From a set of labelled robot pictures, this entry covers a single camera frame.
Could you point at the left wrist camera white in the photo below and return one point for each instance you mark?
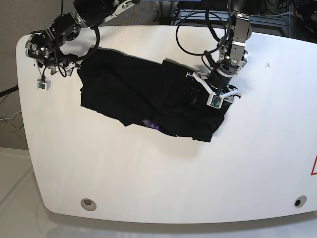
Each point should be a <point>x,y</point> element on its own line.
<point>215,101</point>

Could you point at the round table grommet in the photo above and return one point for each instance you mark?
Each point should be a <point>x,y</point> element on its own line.
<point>300,201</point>
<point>88,204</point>

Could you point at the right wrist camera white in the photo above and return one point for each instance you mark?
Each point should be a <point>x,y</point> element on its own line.
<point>43,84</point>

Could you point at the red triangle warning sticker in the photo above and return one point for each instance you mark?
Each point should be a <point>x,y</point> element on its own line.
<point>314,169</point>

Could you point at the round table grommet right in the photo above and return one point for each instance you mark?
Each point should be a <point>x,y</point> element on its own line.
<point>300,201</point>

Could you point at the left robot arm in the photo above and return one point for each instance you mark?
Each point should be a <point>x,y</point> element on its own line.
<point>230,55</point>

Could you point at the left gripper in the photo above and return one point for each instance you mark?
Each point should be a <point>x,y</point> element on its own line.
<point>228,94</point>

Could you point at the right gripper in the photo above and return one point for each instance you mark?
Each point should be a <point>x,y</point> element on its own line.
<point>56,62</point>

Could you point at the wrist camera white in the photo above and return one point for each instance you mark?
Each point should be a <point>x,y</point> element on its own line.
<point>215,101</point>
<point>43,84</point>

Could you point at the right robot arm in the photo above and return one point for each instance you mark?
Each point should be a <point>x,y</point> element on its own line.
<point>45,47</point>

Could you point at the aluminium frame rail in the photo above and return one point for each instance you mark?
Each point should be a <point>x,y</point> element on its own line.
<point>268,20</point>

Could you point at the round table grommet left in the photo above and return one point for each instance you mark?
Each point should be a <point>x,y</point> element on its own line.
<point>88,204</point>

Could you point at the black T-shirt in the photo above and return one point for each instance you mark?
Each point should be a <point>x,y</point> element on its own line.
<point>161,96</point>

